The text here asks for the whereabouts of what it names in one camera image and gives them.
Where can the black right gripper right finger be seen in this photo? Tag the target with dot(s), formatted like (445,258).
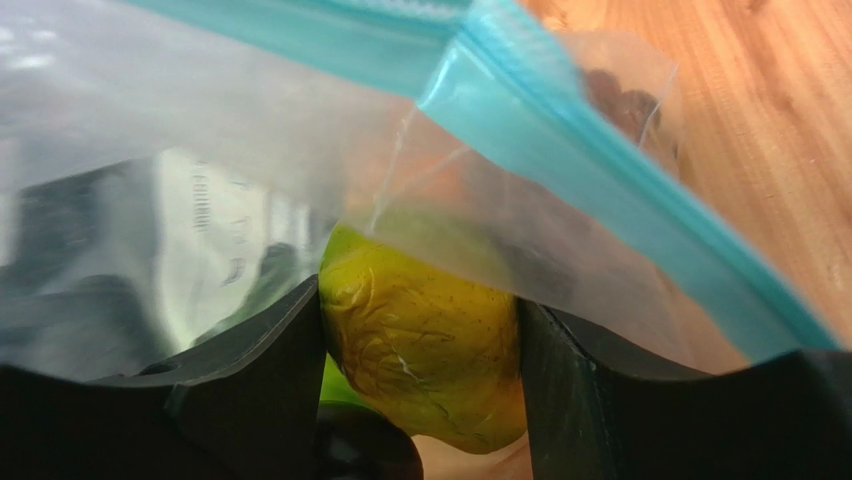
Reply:
(601,407)

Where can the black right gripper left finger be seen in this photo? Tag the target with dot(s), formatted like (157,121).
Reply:
(241,405)

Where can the dark purple fake mangosteen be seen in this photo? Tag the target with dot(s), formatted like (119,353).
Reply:
(355,442)

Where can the yellow green fake mango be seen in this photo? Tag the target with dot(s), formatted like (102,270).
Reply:
(436,354)

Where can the clear zip top bag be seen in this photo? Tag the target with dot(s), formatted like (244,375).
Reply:
(170,168)

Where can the green fake lime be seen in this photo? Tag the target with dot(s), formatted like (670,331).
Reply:
(335,387)

